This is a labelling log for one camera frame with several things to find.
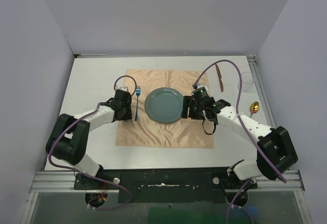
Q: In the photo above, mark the clear drinking glass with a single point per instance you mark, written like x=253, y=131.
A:
x=247, y=83

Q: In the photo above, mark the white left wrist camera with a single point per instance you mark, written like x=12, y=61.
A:
x=124, y=88

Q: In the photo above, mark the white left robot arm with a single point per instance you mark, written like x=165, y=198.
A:
x=66, y=146

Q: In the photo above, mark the iridescent gold spoon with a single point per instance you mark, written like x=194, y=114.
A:
x=254, y=108

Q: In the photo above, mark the copper table knife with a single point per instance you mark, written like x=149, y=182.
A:
x=219, y=78

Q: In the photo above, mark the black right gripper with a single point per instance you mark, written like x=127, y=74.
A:
x=188, y=102

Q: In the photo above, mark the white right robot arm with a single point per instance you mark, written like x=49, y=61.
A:
x=275, y=152

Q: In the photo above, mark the blue fork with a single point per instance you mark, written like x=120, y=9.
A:
x=138, y=93

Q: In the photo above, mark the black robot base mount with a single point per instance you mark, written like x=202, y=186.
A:
x=176, y=185

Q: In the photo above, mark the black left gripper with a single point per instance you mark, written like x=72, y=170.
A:
x=127, y=116

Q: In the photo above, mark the teal round plate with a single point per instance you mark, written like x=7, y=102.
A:
x=164, y=105

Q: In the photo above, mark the peach satin cloth napkin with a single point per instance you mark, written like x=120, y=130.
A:
x=185, y=133

